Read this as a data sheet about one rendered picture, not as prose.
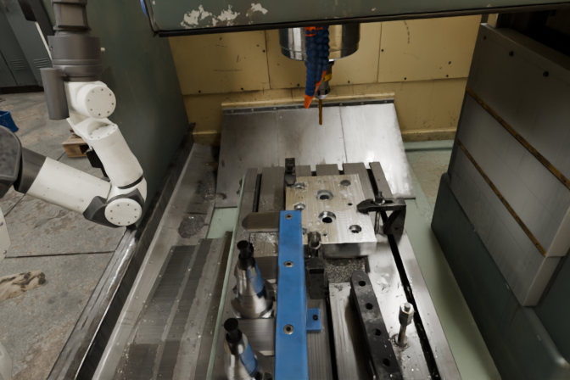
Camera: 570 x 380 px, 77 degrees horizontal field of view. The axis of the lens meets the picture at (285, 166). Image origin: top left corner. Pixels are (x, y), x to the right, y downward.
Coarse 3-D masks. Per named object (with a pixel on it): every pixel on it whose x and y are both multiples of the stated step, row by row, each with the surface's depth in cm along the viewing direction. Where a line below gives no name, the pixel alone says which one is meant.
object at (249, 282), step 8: (256, 264) 48; (240, 272) 47; (248, 272) 47; (256, 272) 48; (240, 280) 48; (248, 280) 47; (256, 280) 48; (240, 288) 49; (248, 288) 48; (256, 288) 49; (264, 288) 50; (240, 296) 49; (248, 296) 49; (256, 296) 49; (264, 296) 50; (240, 304) 50; (248, 304) 49; (256, 304) 50
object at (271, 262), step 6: (258, 258) 58; (264, 258) 58; (270, 258) 58; (276, 258) 58; (258, 264) 57; (264, 264) 57; (270, 264) 57; (276, 264) 57; (234, 270) 57; (264, 270) 56; (270, 270) 56; (276, 270) 56; (264, 276) 55; (270, 276) 55; (276, 276) 55; (270, 282) 54; (276, 282) 54
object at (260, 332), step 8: (240, 320) 49; (248, 320) 49; (256, 320) 49; (264, 320) 49; (272, 320) 49; (240, 328) 48; (248, 328) 48; (256, 328) 48; (264, 328) 48; (272, 328) 48; (224, 336) 48; (248, 336) 47; (256, 336) 47; (264, 336) 47; (272, 336) 47; (256, 344) 46; (264, 344) 46; (272, 344) 46; (264, 352) 46; (272, 352) 45
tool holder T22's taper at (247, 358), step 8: (224, 344) 39; (248, 344) 39; (224, 352) 39; (232, 352) 38; (240, 352) 38; (248, 352) 39; (232, 360) 38; (240, 360) 38; (248, 360) 39; (256, 360) 41; (232, 368) 39; (240, 368) 39; (248, 368) 39; (256, 368) 40; (232, 376) 39; (240, 376) 39; (248, 376) 40; (256, 376) 41
